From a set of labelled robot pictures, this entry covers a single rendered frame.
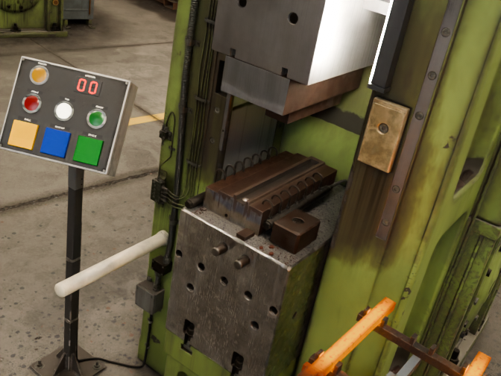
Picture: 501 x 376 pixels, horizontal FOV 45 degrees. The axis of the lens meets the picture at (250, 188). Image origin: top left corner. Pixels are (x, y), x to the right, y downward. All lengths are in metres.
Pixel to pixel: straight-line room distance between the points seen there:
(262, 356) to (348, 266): 0.35
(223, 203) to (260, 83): 0.38
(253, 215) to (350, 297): 0.37
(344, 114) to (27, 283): 1.65
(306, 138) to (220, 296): 0.64
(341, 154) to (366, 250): 0.45
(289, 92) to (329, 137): 0.55
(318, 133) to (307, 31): 0.66
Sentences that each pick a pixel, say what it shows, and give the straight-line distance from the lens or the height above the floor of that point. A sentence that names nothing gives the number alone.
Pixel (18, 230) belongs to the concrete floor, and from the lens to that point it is 3.29.
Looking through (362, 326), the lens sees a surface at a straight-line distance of 1.40.
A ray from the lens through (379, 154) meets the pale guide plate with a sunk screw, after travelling 1.54.
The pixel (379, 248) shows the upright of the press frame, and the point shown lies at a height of 0.97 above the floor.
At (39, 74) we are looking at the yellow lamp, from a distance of 1.90.
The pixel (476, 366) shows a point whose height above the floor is 0.95.
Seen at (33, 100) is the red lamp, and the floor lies 1.10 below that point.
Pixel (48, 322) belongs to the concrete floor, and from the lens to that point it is 2.72.
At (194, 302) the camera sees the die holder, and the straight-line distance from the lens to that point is 1.85.
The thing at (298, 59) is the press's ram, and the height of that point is 1.42.
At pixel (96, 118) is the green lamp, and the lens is 1.81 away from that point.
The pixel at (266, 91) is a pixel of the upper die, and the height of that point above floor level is 1.31.
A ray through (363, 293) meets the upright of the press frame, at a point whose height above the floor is 0.81.
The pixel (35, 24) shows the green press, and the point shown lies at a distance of 6.42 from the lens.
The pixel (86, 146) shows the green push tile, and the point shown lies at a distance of 1.80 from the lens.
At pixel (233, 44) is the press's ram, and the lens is 1.57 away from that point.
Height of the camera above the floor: 1.80
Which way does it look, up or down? 28 degrees down
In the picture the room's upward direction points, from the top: 11 degrees clockwise
